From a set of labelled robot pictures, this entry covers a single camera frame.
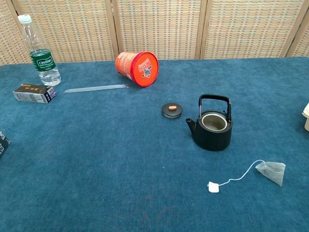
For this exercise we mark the beige food container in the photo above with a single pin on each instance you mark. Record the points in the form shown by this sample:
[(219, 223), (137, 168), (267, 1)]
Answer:
[(306, 120)]

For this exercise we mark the black teapot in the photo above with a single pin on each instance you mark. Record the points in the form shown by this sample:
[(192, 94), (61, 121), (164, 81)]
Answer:
[(212, 140)]

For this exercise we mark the clear box of red items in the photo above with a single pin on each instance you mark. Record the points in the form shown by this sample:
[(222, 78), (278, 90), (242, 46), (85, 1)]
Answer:
[(3, 147)]

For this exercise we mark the small black cardboard box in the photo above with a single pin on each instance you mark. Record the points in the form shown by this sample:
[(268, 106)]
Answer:
[(31, 95)]

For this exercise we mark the blue felt table cover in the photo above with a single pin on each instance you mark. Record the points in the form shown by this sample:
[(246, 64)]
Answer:
[(96, 157)]

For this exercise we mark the orange cylindrical canister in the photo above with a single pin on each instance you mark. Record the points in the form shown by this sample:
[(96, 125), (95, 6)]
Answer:
[(144, 70)]

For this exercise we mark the clear water bottle green label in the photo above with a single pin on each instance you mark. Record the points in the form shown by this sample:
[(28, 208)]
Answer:
[(46, 64)]

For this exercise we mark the woven folding screen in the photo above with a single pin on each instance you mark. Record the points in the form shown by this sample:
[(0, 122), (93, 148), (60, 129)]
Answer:
[(157, 29)]

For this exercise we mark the black teapot lid orange knob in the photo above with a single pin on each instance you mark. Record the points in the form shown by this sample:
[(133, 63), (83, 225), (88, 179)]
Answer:
[(169, 112)]

